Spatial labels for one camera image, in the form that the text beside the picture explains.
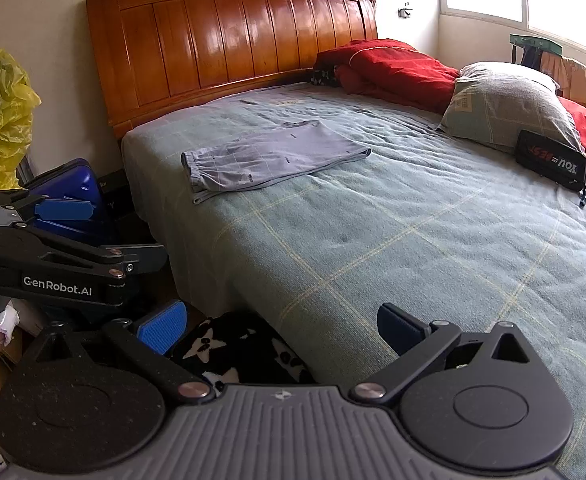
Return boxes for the wooden headboard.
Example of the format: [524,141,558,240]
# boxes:
[85,0,378,138]

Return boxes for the green box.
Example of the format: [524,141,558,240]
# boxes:
[509,32,564,56]

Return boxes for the person's patterned black trousers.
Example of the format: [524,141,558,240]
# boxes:
[170,310,318,396]

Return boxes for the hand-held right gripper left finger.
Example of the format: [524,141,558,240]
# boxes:
[35,300,214,403]

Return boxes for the black patterned cloth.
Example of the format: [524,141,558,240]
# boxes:
[310,62,341,87]

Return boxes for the blue suitcase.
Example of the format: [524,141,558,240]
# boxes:
[23,158,118,256]

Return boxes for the grey pillow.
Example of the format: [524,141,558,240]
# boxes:
[438,61,586,153]

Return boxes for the black pouch with red print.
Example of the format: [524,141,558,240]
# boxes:
[515,129,586,193]

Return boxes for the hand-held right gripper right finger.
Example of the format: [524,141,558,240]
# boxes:
[349,302,530,403]

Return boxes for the grey pants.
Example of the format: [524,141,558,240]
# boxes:
[180,120,372,206]

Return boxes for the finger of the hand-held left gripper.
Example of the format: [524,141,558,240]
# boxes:
[0,187,104,223]
[100,242,170,278]

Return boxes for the cardboard box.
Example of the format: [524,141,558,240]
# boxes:
[543,52,586,123]

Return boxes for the red folded quilt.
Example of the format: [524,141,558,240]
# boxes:
[313,39,461,113]

